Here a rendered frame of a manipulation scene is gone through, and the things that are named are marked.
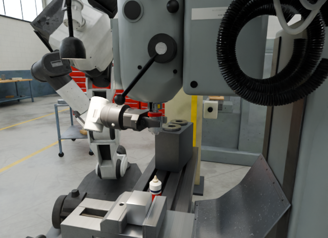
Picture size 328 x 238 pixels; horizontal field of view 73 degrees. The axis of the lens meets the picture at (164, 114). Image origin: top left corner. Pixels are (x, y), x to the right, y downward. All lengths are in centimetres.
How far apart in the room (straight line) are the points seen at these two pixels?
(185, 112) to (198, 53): 193
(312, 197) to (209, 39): 42
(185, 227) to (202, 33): 49
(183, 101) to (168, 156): 148
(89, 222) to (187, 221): 26
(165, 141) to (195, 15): 60
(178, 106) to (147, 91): 185
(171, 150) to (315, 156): 60
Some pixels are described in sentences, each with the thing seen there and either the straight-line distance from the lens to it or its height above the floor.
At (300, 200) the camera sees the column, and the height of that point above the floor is 112.
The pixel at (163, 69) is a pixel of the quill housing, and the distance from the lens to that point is 58.
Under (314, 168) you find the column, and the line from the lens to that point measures 58.
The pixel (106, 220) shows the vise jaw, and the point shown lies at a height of 104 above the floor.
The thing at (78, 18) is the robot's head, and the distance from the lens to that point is 100.
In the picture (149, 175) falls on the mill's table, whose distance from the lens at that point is 102.
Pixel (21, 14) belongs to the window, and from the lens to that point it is 1131.
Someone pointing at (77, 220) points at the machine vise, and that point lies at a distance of 70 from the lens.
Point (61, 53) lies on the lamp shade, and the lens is 70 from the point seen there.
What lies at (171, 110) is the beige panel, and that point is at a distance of 248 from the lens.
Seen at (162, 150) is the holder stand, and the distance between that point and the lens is 102.
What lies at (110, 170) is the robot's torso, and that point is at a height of 71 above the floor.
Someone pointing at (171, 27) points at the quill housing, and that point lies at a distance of 59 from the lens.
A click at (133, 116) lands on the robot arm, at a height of 126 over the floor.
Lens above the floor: 142
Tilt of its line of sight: 13 degrees down
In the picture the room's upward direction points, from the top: straight up
